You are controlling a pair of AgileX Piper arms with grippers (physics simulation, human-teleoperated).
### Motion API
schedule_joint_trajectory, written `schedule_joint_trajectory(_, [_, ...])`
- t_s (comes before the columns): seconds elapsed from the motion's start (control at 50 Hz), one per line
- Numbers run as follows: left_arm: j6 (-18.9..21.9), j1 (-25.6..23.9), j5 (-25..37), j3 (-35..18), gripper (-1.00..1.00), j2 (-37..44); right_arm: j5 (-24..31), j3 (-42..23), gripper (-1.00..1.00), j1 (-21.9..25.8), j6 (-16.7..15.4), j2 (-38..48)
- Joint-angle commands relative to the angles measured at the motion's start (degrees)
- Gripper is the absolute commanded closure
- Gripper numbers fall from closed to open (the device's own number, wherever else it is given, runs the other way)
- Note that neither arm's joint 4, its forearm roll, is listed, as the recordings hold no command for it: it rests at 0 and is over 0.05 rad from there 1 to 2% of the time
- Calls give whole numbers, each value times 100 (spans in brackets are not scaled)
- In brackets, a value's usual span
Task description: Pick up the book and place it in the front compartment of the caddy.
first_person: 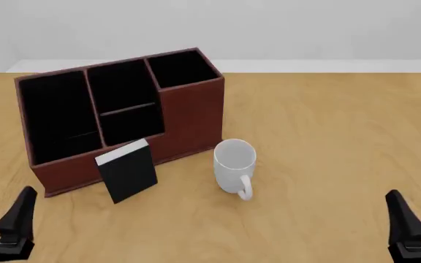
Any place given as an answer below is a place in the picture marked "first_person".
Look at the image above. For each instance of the black book with white pages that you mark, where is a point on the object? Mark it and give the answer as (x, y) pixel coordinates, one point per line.
(130, 175)

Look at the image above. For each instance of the white ceramic mug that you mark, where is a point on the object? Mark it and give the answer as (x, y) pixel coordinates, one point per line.
(228, 175)

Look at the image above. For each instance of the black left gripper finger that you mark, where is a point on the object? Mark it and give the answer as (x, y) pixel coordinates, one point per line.
(17, 216)

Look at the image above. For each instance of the red-brown desk caddy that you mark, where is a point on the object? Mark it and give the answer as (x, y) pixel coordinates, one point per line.
(192, 115)

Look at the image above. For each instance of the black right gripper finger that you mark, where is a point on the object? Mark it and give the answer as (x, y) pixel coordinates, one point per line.
(406, 222)

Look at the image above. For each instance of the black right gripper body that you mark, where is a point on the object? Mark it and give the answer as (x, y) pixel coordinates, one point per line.
(415, 253)

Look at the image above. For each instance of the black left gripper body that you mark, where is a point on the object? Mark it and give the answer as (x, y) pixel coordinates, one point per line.
(6, 250)

